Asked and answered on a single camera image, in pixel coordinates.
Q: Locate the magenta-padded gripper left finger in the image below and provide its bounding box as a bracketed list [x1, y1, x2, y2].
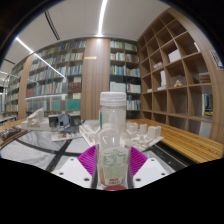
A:
[51, 145, 98, 190]

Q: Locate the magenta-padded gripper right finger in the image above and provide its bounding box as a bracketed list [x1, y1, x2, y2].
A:
[127, 146, 172, 190]

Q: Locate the clear plastic drink bottle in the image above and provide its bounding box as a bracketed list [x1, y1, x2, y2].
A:
[94, 91, 133, 188]

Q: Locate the white city block model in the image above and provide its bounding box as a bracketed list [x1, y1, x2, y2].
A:
[79, 119, 165, 153]

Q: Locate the flat round red coaster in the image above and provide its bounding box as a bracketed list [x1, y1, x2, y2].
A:
[103, 184, 128, 192]

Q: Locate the curved wooden slat bench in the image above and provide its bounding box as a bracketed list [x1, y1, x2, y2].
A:
[0, 117, 224, 165]

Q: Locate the white building model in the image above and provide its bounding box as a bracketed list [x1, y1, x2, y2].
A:
[20, 107, 51, 132]

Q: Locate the wide wooden bookshelf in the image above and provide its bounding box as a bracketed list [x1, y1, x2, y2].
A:
[24, 39, 84, 118]

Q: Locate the narrow wooden bookshelf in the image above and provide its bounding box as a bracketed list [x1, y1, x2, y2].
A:
[109, 39, 143, 120]

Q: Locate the wooden cubby shelf unit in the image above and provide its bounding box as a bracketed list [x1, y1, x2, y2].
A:
[136, 8, 224, 143]

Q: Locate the shaded wooden bookshelf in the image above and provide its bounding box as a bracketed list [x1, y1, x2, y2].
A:
[4, 59, 22, 118]

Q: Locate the straight ceiling light strip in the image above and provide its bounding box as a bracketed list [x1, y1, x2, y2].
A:
[95, 0, 109, 38]

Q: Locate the wall poster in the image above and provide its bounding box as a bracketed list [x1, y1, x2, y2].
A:
[208, 49, 224, 72]

